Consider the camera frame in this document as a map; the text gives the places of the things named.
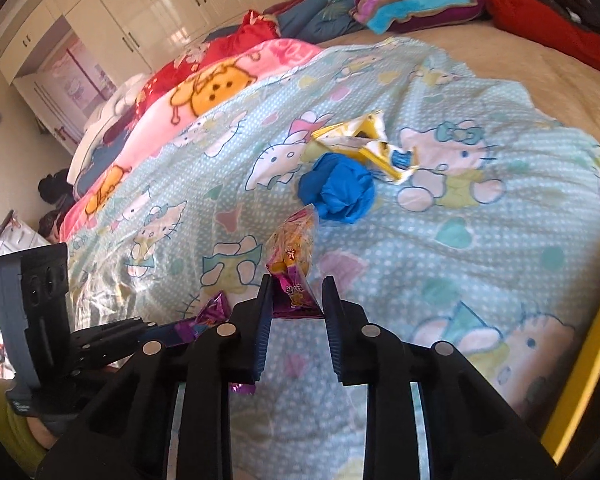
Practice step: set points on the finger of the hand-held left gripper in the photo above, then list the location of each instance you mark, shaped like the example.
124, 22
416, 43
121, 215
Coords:
105, 355
110, 332

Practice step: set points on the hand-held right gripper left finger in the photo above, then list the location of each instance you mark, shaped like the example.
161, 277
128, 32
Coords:
265, 330

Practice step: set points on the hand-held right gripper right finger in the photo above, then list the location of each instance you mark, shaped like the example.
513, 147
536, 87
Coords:
332, 330

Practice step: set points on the purple foil wrapper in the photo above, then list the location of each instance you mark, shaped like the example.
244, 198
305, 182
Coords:
212, 312

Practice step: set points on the yellow and purple snack packet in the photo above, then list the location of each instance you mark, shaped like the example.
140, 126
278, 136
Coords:
292, 260

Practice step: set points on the person's left forearm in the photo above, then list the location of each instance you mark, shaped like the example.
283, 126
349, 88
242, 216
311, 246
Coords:
5, 420

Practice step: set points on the white papers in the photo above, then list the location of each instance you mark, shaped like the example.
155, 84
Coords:
20, 237

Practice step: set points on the dark bundle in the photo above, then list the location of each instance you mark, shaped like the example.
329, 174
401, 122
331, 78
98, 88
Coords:
55, 187
51, 222

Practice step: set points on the light blue cat print blanket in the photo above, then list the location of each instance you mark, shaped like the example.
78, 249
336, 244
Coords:
430, 260

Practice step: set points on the crumpled blue cloth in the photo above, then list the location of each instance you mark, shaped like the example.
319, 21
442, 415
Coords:
337, 190

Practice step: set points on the yellow and white wrapper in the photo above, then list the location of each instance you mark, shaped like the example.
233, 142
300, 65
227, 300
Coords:
385, 155

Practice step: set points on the white quilt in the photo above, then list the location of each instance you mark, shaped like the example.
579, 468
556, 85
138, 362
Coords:
105, 120

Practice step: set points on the pink bear print blanket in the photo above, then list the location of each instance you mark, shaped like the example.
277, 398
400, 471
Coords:
215, 85

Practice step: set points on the red floral quilt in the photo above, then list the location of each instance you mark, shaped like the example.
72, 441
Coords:
250, 35

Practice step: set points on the blue floral quilt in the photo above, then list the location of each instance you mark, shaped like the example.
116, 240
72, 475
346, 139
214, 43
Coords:
325, 15

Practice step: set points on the cream glossy wardrobe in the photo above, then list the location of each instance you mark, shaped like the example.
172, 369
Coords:
155, 10

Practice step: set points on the striped pillow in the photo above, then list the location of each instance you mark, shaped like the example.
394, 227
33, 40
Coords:
420, 0

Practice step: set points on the red pillow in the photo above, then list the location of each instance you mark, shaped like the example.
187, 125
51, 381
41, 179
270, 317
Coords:
545, 25

